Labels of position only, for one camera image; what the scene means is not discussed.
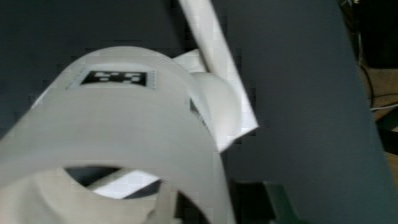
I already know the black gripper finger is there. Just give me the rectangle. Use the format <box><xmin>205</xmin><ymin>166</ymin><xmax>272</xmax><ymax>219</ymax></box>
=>
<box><xmin>233</xmin><ymin>182</ymin><xmax>310</xmax><ymax>224</ymax></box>

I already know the white lamp shade cone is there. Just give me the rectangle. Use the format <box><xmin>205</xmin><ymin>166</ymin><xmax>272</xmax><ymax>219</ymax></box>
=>
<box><xmin>0</xmin><ymin>47</ymin><xmax>237</xmax><ymax>224</ymax></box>

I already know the white lamp base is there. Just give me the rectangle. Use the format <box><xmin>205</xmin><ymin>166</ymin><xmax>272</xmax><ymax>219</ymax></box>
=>
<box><xmin>175</xmin><ymin>50</ymin><xmax>258</xmax><ymax>151</ymax></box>

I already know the white lamp bulb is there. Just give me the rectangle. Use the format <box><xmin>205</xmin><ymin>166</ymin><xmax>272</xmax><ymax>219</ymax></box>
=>
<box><xmin>192</xmin><ymin>72</ymin><xmax>242</xmax><ymax>149</ymax></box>

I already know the white front fence rail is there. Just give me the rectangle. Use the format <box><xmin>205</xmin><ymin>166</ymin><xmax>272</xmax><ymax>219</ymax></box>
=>
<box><xmin>88</xmin><ymin>169</ymin><xmax>160</xmax><ymax>199</ymax></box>

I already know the white fence rail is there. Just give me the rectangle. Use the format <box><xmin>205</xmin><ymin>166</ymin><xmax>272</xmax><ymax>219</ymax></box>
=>
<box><xmin>176</xmin><ymin>0</ymin><xmax>251</xmax><ymax>101</ymax></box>
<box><xmin>88</xmin><ymin>169</ymin><xmax>160</xmax><ymax>199</ymax></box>

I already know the white right fence rail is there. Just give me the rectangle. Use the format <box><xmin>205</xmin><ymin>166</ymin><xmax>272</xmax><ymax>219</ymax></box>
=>
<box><xmin>176</xmin><ymin>0</ymin><xmax>251</xmax><ymax>101</ymax></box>

